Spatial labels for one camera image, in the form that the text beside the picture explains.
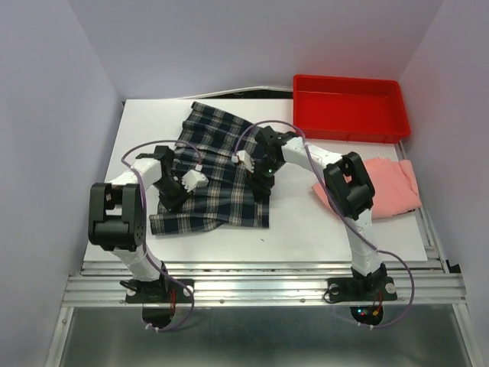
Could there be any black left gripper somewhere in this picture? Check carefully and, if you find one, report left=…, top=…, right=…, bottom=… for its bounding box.
left=153, top=176, right=193, bottom=215

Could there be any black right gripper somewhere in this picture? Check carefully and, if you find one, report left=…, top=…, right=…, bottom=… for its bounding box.
left=244, top=156, right=284, bottom=203

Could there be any navy plaid skirt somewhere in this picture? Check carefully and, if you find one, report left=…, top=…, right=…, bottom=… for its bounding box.
left=149, top=102, right=270, bottom=235

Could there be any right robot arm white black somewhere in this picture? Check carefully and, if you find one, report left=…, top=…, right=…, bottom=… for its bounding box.
left=232, top=126, right=387, bottom=298

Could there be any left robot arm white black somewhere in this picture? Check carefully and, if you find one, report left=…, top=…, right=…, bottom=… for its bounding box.
left=88, top=145, right=190, bottom=301

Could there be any red plastic bin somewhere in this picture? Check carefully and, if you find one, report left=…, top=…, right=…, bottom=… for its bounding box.
left=293, top=74, right=411, bottom=144

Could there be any pink folded skirt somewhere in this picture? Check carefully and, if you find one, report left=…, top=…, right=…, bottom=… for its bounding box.
left=311, top=158, right=423, bottom=221

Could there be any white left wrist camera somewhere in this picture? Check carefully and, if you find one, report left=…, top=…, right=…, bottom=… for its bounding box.
left=181, top=170, right=209, bottom=193

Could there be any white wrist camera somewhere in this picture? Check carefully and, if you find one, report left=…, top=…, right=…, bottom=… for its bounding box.
left=232, top=150, right=254, bottom=173
left=181, top=170, right=209, bottom=193

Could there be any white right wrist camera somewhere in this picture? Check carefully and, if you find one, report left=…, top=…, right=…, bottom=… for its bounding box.
left=232, top=150, right=254, bottom=173

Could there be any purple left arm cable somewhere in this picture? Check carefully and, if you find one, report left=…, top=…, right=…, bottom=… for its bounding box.
left=120, top=139, right=206, bottom=333

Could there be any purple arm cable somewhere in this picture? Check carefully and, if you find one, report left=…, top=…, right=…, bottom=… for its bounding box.
left=232, top=120, right=418, bottom=330
left=120, top=139, right=206, bottom=333

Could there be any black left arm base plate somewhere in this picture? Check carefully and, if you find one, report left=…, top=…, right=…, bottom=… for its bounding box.
left=119, top=277, right=194, bottom=328

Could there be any aluminium rail frame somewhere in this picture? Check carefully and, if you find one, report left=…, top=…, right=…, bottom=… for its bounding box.
left=47, top=166, right=482, bottom=366

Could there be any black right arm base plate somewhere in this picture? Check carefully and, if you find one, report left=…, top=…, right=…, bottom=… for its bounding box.
left=322, top=277, right=398, bottom=329

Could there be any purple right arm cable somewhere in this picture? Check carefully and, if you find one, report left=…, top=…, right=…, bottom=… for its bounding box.
left=232, top=120, right=418, bottom=330

